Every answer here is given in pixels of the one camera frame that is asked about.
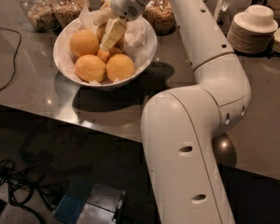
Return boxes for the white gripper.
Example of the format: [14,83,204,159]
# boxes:
[93,0,145,50]

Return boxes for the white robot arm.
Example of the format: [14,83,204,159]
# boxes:
[111,0,251,224]

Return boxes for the white paper bowl liner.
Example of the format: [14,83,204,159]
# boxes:
[59,5,155,86]

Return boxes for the white ceramic bowl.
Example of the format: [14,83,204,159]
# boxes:
[52,9,159,91]

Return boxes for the white paper bowl upturned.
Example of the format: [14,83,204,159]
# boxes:
[244,5,275,30]

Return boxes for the small orange in middle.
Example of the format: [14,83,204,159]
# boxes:
[96,47,123,63]

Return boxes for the glass cereal jar right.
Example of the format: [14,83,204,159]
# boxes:
[143,0,175,35]

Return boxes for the glass cereal jar far left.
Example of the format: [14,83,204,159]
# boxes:
[20,0,59,32]

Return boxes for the white stand board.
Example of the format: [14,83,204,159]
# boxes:
[214,0,235,22]

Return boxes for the stack of white paper plates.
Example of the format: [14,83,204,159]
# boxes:
[227,12,278,54]

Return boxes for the black plate tray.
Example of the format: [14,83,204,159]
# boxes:
[222,35,280,60]

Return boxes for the blue and grey floor box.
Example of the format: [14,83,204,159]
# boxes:
[53,178,126,224]

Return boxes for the black cable on table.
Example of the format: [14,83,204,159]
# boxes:
[0,25,22,96]

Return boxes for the tangled black floor cables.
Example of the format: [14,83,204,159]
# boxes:
[0,145,64,224]

